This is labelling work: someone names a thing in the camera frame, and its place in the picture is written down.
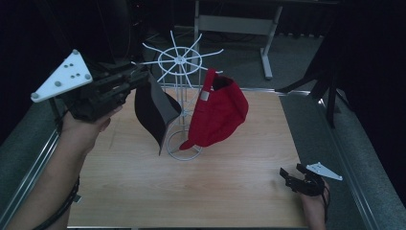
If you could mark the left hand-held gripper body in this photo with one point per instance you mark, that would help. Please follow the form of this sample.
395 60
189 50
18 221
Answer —
95 92

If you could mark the dark computer tower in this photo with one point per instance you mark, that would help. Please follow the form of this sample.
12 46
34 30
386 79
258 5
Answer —
138 22

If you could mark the person's left hand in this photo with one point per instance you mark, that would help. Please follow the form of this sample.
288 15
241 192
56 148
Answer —
83 131

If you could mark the gray sun visor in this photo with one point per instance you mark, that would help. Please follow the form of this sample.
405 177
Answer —
153 111

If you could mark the red baseball cap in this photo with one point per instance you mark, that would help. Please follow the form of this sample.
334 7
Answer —
220 111

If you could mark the metal floor rail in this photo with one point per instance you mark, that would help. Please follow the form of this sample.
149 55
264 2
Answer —
28 179
351 179

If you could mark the white metal desk frame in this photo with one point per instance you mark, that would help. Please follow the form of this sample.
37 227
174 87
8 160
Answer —
236 25

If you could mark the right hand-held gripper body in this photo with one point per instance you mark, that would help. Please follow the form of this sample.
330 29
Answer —
314 183

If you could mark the person's right hand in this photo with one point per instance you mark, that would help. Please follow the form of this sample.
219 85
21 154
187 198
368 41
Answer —
314 211

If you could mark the gray paper scrap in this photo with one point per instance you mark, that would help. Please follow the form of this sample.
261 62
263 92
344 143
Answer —
77 198

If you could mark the black tripod stand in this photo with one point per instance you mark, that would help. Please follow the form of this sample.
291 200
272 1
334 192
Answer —
332 96

